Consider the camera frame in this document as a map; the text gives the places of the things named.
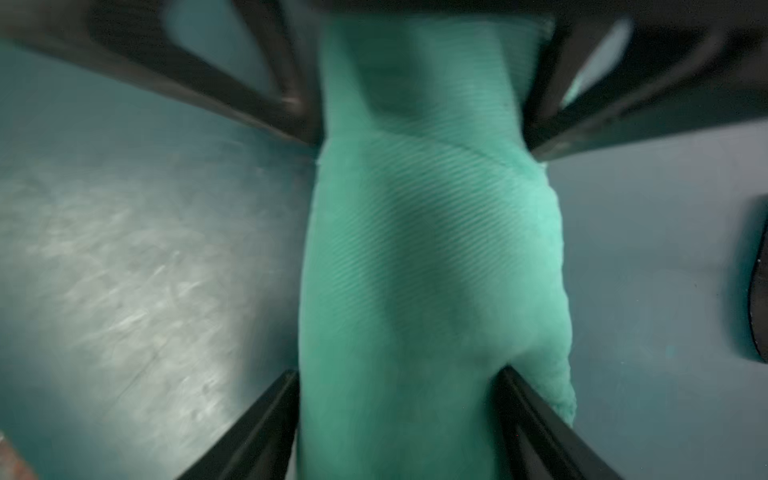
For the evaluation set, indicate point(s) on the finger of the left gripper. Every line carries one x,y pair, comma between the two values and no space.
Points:
130,41
666,82

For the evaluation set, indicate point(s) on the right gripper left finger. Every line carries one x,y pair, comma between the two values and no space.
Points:
259,444

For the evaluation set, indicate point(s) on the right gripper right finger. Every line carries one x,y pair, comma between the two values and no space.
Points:
538,443

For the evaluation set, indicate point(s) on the green long pants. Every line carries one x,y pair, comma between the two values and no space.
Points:
434,254

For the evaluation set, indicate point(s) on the dark green table mat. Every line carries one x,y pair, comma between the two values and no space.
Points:
151,267

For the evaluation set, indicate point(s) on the dark metal jewelry stand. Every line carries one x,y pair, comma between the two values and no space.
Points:
758,299

